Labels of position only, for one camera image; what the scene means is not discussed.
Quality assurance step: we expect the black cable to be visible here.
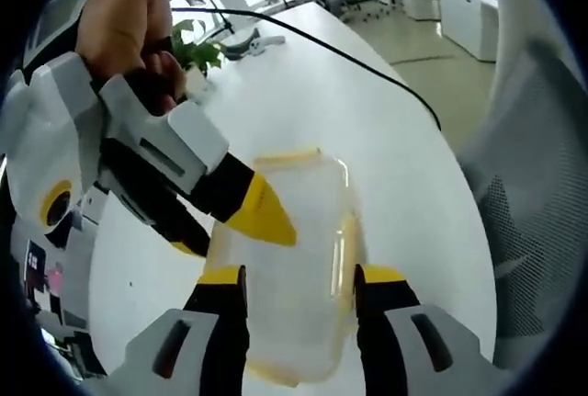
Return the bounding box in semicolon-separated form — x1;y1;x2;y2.
171;4;443;132

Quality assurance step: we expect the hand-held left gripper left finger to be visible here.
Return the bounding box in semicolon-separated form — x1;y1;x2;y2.
108;264;253;396

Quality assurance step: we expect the white mesh office chair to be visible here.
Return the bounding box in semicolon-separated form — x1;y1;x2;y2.
453;0;588;372

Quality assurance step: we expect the person's right hand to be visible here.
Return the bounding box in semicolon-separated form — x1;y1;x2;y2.
74;0;188;116

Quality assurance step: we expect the potted green plant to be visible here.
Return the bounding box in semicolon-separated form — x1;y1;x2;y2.
171;17;227;94

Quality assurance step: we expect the clear container with yellow buckle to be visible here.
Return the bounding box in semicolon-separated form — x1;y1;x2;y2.
203;146;368;389

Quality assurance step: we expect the white storage cabinet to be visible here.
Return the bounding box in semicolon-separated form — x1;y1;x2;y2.
395;0;501;65

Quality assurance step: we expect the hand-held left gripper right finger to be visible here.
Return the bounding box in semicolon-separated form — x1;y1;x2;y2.
352;263;516;396

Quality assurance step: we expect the grey and white hand tool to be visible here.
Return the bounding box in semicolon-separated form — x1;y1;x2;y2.
223;34;287;62

